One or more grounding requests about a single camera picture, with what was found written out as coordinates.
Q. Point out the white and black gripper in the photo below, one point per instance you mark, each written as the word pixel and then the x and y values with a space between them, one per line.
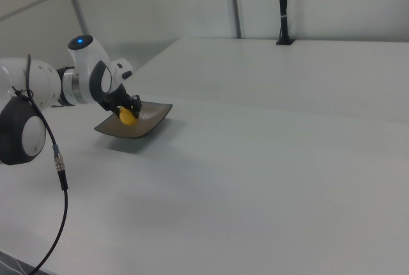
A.
pixel 119 70

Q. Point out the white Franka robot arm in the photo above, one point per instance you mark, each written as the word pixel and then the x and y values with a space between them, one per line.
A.
pixel 44 83

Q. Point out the square brown ceramic plate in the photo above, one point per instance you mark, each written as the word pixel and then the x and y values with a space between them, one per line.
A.
pixel 150 118

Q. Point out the grey metal frame post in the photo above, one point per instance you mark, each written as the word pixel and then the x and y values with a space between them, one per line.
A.
pixel 235 1
pixel 77 0

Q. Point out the black camera stand pole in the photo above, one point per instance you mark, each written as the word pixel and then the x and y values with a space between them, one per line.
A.
pixel 283 9

